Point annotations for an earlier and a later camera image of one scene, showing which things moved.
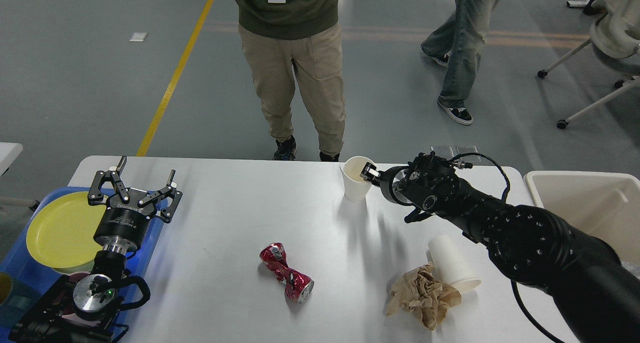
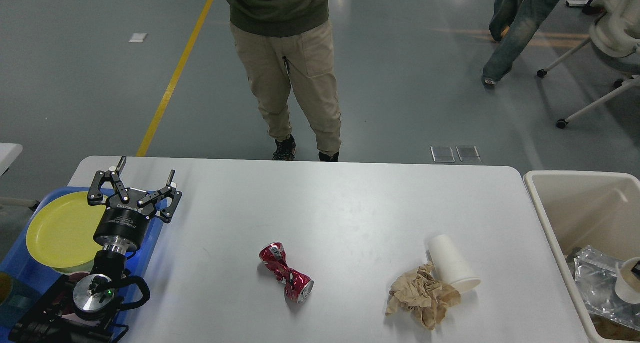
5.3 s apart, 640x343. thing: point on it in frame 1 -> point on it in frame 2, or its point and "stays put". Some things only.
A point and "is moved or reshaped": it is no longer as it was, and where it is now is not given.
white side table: (9, 152) stays put
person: (458, 41) -> (519, 7)
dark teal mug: (15, 297) stays put
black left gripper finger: (169, 211) stays put
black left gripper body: (124, 226) stays put
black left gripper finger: (95, 195) stays put
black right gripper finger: (369, 173) -> (636, 270)
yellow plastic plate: (61, 235) stays put
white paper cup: (356, 187) is moved or reshaped
